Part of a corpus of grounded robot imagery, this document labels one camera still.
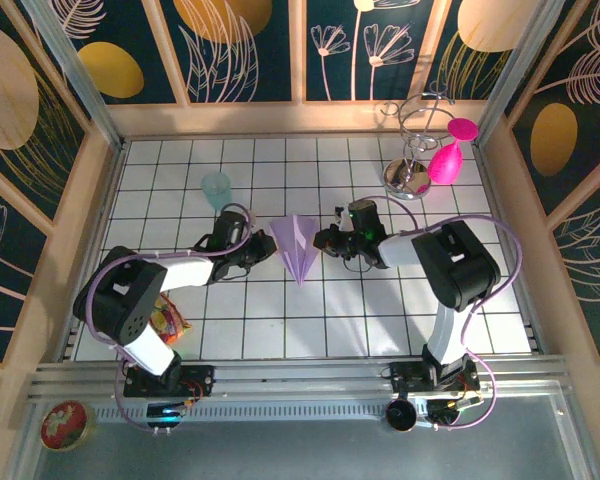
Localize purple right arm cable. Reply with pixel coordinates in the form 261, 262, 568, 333
347, 195, 524, 432

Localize black round cup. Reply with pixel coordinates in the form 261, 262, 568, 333
384, 398, 419, 432

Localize teal translucent plastic cup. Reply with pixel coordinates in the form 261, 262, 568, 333
201, 172, 233, 212

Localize red round floral tin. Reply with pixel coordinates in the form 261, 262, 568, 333
39, 399, 99, 454

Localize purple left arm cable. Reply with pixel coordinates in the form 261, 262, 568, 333
72, 202, 254, 432

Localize slotted metal cable duct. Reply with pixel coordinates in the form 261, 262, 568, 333
87, 402, 396, 425

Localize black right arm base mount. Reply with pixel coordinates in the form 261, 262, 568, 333
388, 359, 481, 397

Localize chrome wire glass stand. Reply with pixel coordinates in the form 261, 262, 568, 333
374, 82, 456, 201

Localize purple paper sheet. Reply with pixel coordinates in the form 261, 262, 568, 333
268, 213, 319, 287

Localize colourful snack bag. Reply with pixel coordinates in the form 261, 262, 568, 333
149, 293, 192, 347

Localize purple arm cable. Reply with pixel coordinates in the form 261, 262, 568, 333
347, 195, 524, 432
72, 202, 254, 432

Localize pink plastic wine glass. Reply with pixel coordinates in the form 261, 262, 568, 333
427, 116, 480, 185

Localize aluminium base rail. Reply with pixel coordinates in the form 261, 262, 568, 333
27, 354, 571, 401

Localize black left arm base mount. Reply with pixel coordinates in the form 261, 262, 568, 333
123, 363, 216, 399

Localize aluminium frame post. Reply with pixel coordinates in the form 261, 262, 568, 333
477, 0, 566, 146
22, 0, 126, 151

